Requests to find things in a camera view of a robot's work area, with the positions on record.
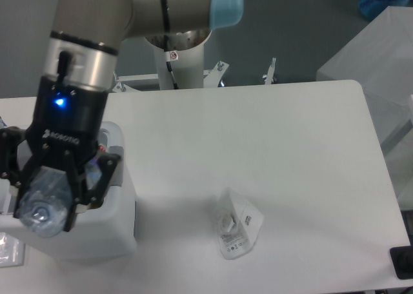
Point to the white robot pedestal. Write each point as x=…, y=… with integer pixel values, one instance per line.
x=179, y=61

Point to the clear plastic water bottle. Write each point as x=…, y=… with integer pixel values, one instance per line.
x=45, y=207

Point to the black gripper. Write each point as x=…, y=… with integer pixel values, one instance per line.
x=62, y=136

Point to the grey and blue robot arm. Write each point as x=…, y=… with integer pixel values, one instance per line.
x=86, y=35

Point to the clear plastic bag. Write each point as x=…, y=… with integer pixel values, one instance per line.
x=12, y=251

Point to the black device at table edge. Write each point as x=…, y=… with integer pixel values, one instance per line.
x=402, y=261

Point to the clear plastic wrapper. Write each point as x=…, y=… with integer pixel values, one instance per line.
x=238, y=223

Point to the white trash can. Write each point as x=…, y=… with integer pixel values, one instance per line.
x=101, y=230

